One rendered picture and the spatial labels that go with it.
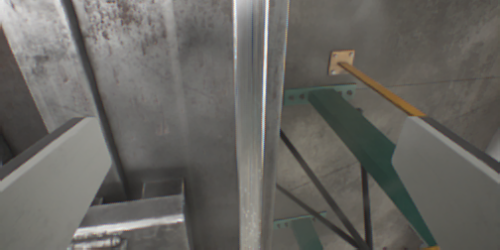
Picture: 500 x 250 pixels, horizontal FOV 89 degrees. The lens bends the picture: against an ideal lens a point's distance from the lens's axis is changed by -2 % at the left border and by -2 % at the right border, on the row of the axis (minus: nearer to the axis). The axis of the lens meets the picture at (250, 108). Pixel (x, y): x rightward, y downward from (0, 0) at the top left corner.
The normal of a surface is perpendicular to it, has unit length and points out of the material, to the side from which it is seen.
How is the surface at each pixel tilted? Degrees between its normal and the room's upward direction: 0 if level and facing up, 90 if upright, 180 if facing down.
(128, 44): 0
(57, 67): 0
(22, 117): 0
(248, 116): 11
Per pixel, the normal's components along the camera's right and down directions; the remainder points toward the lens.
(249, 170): 0.01, 0.50
